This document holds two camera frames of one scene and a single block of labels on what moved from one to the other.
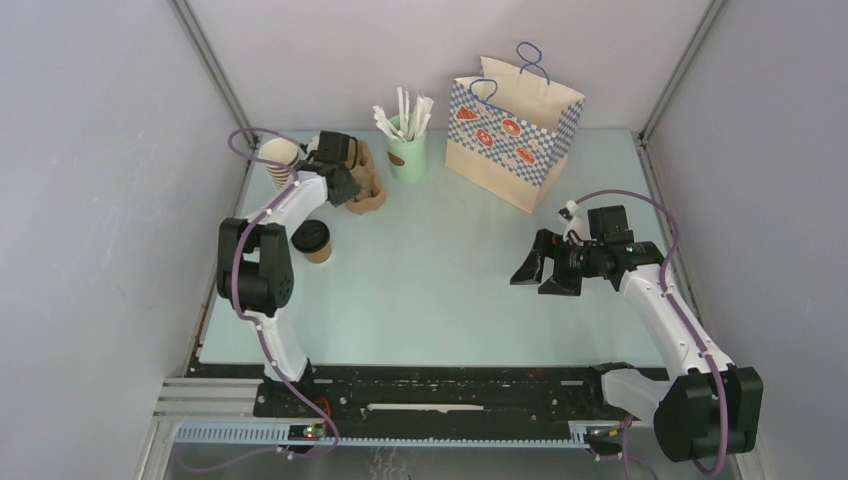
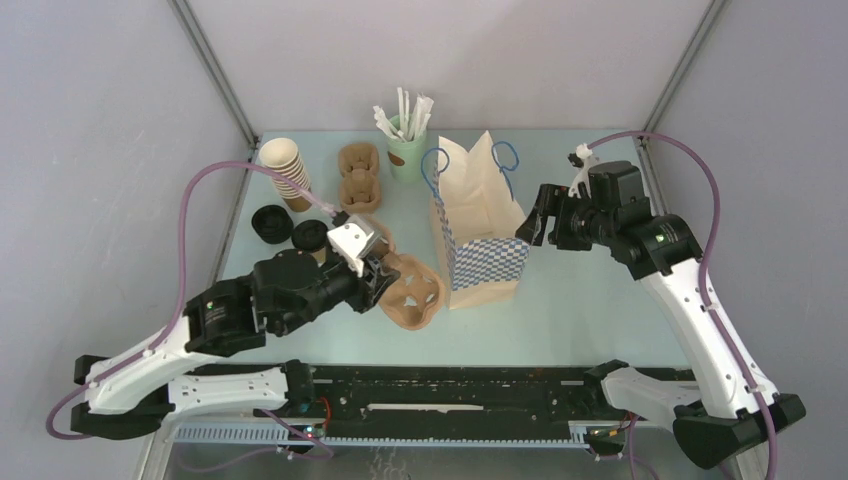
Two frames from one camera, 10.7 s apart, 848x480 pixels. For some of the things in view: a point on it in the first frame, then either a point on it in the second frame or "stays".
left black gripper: (351, 190) -> (370, 289)
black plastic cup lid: (311, 236) stays
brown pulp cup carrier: (371, 195) -> (418, 296)
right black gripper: (545, 244) -> (552, 200)
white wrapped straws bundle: (411, 124) stays
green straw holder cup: (408, 160) stays
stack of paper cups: (282, 150) stays
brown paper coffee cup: (320, 256) stays
